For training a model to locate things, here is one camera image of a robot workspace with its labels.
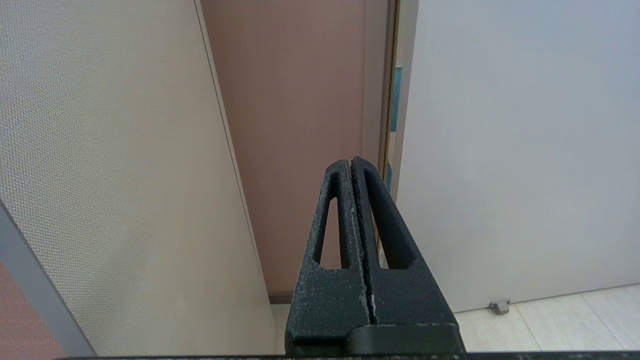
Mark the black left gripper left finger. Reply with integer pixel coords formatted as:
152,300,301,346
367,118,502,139
285,159,374,356

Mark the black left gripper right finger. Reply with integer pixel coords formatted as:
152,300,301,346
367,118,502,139
351,156,466,356

